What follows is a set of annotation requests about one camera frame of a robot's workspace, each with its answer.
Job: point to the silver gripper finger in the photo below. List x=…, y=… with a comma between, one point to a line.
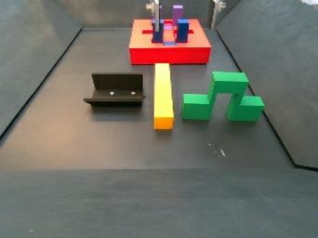
x=153, y=6
x=220, y=5

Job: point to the long yellow block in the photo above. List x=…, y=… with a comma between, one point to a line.
x=164, y=110

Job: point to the red base board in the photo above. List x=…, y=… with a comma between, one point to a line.
x=146, y=52

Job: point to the purple U block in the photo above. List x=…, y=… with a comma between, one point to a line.
x=178, y=12

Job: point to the dark blue U block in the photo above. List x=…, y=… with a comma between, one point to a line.
x=181, y=31

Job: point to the green stepped arch block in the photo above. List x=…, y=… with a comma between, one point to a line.
x=244, y=108

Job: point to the black angled bracket holder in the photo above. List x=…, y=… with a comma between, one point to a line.
x=117, y=89

